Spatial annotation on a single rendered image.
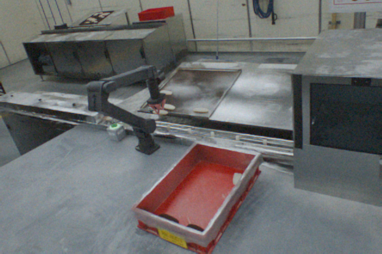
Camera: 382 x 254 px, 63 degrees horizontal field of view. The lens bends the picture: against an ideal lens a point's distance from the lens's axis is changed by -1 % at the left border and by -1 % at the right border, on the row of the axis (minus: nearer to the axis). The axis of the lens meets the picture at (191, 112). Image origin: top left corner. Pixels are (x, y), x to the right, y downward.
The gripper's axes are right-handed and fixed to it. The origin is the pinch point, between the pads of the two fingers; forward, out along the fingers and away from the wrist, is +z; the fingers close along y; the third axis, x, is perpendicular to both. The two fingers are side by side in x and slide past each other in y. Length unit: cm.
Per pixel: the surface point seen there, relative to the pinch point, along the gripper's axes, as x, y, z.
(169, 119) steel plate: 4.8, 11.1, 13.2
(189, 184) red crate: -39, -37, 11
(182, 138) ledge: -19.6, -10.3, 8.0
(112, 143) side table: 23.0, -20.9, 11.8
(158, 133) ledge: -3.6, -9.8, 8.0
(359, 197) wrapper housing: -103, -24, 9
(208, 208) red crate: -54, -46, 10
